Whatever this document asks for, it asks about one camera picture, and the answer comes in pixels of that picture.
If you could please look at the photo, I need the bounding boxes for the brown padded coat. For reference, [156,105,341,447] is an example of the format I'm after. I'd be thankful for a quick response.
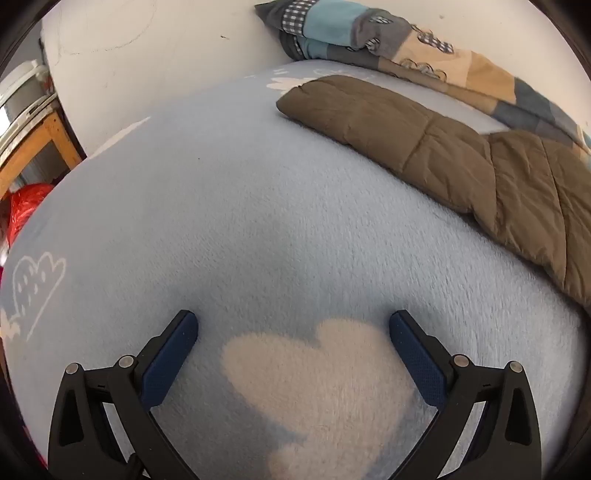
[276,75,591,311]

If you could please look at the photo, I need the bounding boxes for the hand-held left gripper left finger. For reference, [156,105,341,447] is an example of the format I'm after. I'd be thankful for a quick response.
[47,310,200,480]

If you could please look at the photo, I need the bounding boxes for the red plastic bag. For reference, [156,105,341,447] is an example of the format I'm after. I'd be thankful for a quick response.
[7,182,58,259]

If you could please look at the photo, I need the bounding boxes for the patchwork folded quilt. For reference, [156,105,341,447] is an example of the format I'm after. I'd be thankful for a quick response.
[254,0,591,153]

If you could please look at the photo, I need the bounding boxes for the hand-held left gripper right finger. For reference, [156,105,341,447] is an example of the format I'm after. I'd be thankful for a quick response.
[389,309,543,480]

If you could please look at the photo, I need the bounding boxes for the wooden shelf frame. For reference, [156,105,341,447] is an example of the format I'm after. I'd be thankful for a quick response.
[0,108,86,199]

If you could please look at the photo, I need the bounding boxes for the light blue cloud blanket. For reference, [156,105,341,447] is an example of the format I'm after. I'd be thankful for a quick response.
[0,59,587,480]

